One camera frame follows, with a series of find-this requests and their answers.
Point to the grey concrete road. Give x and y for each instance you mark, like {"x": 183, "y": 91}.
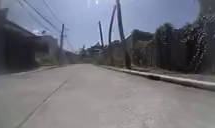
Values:
{"x": 105, "y": 100}

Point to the leaning utility pole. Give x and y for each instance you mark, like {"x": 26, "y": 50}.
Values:
{"x": 111, "y": 23}

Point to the concrete kerb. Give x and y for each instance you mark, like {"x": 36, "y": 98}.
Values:
{"x": 168, "y": 79}

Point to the raised concrete sidewalk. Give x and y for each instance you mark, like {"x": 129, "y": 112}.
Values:
{"x": 31, "y": 70}

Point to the dark open shed building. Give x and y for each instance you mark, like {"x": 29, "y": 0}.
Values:
{"x": 15, "y": 46}

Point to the vine covered wall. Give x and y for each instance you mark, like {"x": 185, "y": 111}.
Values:
{"x": 181, "y": 46}

